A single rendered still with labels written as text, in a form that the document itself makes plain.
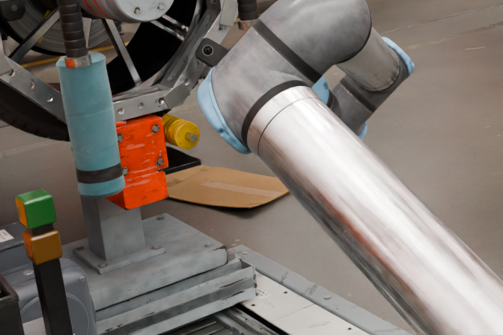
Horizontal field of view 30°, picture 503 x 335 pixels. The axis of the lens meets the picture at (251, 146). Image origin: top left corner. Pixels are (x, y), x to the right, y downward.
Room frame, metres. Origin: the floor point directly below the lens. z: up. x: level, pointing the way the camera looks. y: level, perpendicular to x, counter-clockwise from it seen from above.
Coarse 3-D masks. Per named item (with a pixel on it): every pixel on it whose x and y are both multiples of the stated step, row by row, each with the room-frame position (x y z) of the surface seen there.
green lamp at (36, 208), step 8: (32, 192) 1.17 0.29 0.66; (40, 192) 1.16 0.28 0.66; (16, 200) 1.16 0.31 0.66; (24, 200) 1.14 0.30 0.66; (32, 200) 1.14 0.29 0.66; (40, 200) 1.14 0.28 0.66; (48, 200) 1.15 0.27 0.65; (24, 208) 1.13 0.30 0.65; (32, 208) 1.14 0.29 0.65; (40, 208) 1.14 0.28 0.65; (48, 208) 1.15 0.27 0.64; (24, 216) 1.14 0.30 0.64; (32, 216) 1.14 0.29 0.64; (40, 216) 1.14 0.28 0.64; (48, 216) 1.15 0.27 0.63; (24, 224) 1.15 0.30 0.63; (32, 224) 1.13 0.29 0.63; (40, 224) 1.14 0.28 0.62; (48, 224) 1.15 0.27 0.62
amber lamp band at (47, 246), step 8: (24, 232) 1.16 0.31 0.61; (48, 232) 1.15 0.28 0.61; (56, 232) 1.15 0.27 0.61; (24, 240) 1.16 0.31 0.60; (32, 240) 1.13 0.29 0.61; (40, 240) 1.14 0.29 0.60; (48, 240) 1.14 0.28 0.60; (56, 240) 1.15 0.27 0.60; (32, 248) 1.13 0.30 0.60; (40, 248) 1.14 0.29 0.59; (48, 248) 1.14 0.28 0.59; (56, 248) 1.15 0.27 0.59; (32, 256) 1.14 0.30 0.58; (40, 256) 1.14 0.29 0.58; (48, 256) 1.14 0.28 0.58; (56, 256) 1.15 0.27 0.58; (40, 264) 1.14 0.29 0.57
